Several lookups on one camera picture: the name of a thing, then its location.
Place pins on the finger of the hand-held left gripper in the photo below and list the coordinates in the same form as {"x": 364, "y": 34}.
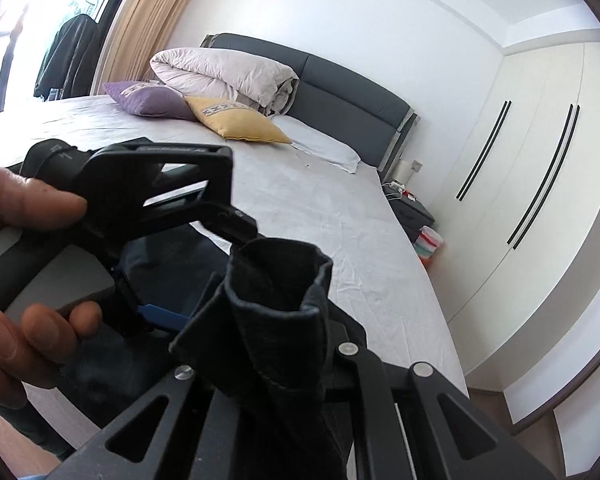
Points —
{"x": 190, "y": 155}
{"x": 160, "y": 314}

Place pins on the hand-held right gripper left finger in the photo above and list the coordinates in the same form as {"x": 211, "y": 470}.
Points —
{"x": 190, "y": 395}

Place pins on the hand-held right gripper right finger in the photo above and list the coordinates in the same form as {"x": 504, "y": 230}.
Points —
{"x": 365, "y": 385}

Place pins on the black pants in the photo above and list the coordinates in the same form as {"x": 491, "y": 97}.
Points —
{"x": 275, "y": 310}

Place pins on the person's left hand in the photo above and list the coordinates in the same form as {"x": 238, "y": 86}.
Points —
{"x": 10, "y": 200}

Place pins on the yellow cushion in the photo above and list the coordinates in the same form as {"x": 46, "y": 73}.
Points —
{"x": 245, "y": 122}

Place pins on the purple cushion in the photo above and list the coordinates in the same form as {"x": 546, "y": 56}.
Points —
{"x": 150, "y": 100}

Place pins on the folded beige duvet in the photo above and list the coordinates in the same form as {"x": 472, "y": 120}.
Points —
{"x": 220, "y": 72}

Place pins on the white pillow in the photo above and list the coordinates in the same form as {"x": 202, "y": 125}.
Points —
{"x": 320, "y": 145}

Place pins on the beige curtain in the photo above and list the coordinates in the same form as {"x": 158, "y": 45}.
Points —
{"x": 150, "y": 25}

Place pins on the striped waste bin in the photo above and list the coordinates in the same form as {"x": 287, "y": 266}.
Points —
{"x": 428, "y": 245}

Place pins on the bed with white sheet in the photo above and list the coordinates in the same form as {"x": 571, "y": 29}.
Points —
{"x": 330, "y": 235}

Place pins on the black jacket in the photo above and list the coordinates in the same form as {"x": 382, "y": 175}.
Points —
{"x": 70, "y": 55}

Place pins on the grey padded headboard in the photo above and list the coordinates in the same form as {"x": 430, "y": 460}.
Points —
{"x": 340, "y": 80}

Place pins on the dark grey nightstand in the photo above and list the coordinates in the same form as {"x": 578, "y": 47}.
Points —
{"x": 415, "y": 215}

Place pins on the white wardrobe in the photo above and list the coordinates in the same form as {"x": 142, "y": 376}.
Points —
{"x": 545, "y": 285}

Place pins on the white cup on nightstand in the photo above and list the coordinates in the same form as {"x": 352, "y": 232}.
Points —
{"x": 405, "y": 172}

